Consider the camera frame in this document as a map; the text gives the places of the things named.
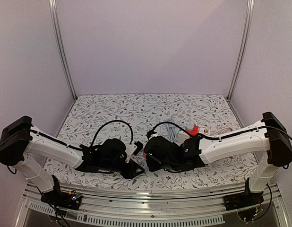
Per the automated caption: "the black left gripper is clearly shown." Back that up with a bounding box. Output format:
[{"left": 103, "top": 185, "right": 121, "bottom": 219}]
[{"left": 100, "top": 158, "right": 144, "bottom": 179}]

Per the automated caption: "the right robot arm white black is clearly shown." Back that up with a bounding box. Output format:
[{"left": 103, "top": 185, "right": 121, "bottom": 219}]
[{"left": 144, "top": 112, "right": 292, "bottom": 206}]

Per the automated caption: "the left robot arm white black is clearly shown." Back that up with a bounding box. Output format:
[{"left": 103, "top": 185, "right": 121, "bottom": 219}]
[{"left": 0, "top": 116, "right": 145, "bottom": 205}]

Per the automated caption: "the white cube adapter red print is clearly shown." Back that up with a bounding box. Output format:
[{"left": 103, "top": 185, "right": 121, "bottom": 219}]
[{"left": 198, "top": 128, "right": 210, "bottom": 135}]

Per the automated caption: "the floral patterned table mat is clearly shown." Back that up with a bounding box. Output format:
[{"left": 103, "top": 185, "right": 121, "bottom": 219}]
[{"left": 44, "top": 94, "right": 257, "bottom": 191}]

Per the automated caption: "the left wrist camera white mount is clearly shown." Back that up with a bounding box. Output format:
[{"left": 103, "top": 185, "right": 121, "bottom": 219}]
[{"left": 125, "top": 141, "right": 143, "bottom": 163}]

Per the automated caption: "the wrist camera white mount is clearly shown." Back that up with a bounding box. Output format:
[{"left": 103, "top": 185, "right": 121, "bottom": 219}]
[
  {"left": 146, "top": 130, "right": 157, "bottom": 140},
  {"left": 125, "top": 141, "right": 143, "bottom": 163}
]

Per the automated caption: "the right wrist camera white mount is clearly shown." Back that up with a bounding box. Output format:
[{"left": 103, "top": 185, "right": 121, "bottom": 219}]
[{"left": 146, "top": 130, "right": 157, "bottom": 140}]

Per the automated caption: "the grey coiled power cable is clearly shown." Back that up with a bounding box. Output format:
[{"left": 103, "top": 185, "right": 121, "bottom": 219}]
[{"left": 164, "top": 116, "right": 182, "bottom": 142}]

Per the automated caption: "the aluminium front rail base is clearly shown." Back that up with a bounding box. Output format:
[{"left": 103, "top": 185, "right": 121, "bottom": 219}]
[{"left": 18, "top": 183, "right": 288, "bottom": 225}]

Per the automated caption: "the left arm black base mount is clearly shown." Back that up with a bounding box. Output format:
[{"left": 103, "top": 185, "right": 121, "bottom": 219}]
[{"left": 41, "top": 190, "right": 83, "bottom": 210}]

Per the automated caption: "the white power cable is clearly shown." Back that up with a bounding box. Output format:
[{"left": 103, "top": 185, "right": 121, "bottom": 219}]
[{"left": 214, "top": 127, "right": 233, "bottom": 134}]

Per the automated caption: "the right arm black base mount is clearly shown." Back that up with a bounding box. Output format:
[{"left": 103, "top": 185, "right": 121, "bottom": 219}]
[{"left": 223, "top": 190, "right": 264, "bottom": 211}]

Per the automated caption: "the right aluminium frame post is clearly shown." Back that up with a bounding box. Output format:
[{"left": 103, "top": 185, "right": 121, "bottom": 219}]
[{"left": 226, "top": 0, "right": 255, "bottom": 102}]

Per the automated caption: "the aluminium frame post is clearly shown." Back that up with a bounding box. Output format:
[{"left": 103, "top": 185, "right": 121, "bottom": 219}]
[
  {"left": 49, "top": 0, "right": 77, "bottom": 101},
  {"left": 226, "top": 0, "right": 255, "bottom": 102}
]

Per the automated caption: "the left aluminium frame post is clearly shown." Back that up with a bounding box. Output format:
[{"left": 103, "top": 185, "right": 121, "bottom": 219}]
[{"left": 49, "top": 0, "right": 77, "bottom": 101}]

